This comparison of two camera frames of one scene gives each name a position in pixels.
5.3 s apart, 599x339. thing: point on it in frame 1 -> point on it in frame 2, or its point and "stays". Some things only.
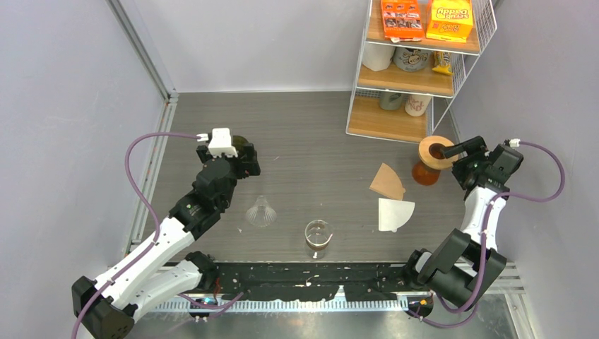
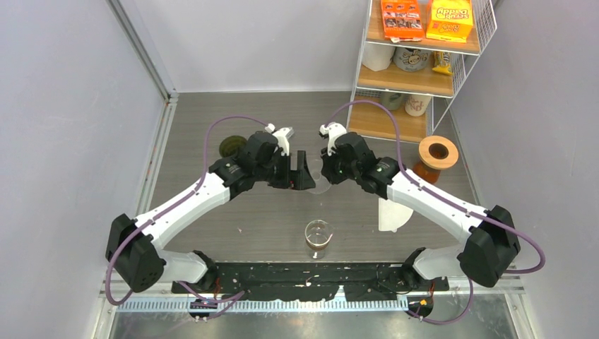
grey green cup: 390,101 stays
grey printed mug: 411,59 stays
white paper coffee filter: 393,215 stays
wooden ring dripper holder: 432,162 stays
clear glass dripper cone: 261,213 -> 322,184
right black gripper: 477,147 -> 328,171
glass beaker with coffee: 318,235 stays
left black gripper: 246,168 -> 298,179
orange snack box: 402,20 stays
